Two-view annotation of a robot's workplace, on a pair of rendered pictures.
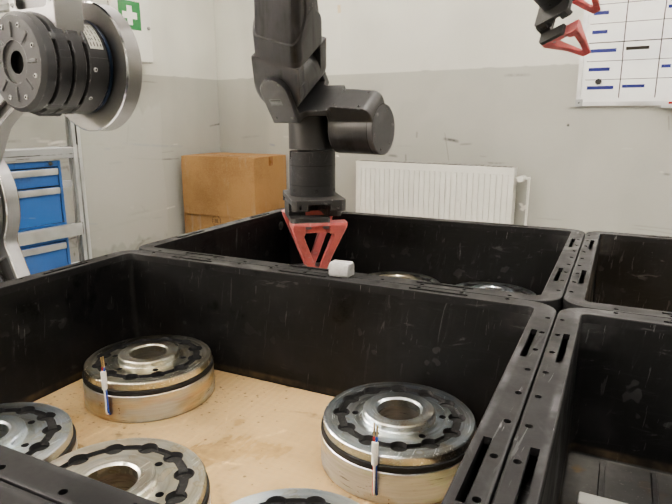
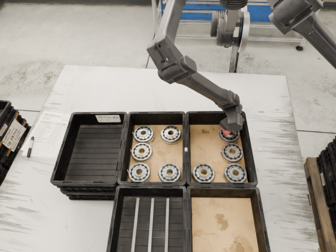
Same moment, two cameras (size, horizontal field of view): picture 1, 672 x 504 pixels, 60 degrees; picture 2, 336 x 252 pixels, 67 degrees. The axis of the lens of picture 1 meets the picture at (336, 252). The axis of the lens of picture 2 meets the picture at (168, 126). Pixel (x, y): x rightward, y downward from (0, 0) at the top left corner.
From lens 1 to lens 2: 1.05 m
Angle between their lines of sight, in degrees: 68
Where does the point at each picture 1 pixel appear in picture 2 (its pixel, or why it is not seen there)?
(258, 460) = (161, 159)
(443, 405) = (176, 177)
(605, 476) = (178, 202)
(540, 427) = (144, 186)
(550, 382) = (155, 186)
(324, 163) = not seen: hidden behind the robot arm
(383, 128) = (235, 127)
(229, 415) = (170, 150)
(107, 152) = not seen: outside the picture
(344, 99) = (230, 116)
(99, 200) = not seen: outside the picture
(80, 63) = (228, 40)
